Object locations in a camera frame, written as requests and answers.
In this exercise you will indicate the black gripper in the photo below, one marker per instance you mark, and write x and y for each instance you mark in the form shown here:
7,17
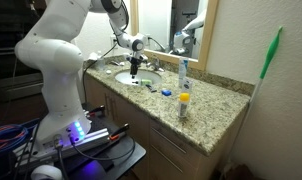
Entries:
134,62

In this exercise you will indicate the green soap bottle black pump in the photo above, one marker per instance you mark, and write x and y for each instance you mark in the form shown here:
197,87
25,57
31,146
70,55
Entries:
146,82

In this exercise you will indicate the chrome faucet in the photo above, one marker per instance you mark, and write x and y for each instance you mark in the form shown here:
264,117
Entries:
155,64

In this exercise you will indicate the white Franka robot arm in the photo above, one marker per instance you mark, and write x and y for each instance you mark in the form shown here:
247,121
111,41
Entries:
54,60

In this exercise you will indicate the clear plastic bottle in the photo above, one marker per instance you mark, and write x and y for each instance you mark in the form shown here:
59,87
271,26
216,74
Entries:
100,61

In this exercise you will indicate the white oval sink basin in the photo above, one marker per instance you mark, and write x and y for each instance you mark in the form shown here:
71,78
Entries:
124,77

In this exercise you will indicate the white contact lens case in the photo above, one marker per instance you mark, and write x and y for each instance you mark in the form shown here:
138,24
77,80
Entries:
108,71

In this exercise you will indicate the small blue box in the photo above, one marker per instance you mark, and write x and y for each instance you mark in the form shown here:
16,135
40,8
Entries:
166,92

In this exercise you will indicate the wooden vanity cabinet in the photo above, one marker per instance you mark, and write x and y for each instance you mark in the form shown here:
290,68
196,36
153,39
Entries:
131,116

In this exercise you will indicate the white paper packet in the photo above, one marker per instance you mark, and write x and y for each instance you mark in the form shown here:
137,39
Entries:
92,56

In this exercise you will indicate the black orange clamp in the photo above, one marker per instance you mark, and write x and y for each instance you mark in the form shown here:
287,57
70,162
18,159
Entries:
119,131
96,110

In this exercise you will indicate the white tube yellow cap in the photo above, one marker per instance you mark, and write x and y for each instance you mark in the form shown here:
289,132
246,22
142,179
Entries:
183,106

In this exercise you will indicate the black robot cart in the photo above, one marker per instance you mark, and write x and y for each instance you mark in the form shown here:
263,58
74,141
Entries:
124,153

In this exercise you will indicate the wooden framed mirror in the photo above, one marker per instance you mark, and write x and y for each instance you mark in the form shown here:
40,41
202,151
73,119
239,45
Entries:
209,33

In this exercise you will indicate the white round object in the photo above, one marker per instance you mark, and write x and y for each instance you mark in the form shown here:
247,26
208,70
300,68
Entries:
46,173

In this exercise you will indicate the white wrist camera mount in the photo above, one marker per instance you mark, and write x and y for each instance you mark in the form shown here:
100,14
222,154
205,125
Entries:
142,57

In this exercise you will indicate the white wall outlet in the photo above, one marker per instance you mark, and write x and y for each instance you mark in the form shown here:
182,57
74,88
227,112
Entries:
113,41

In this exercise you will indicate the aluminum base rail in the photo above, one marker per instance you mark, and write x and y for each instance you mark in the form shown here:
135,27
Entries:
91,140

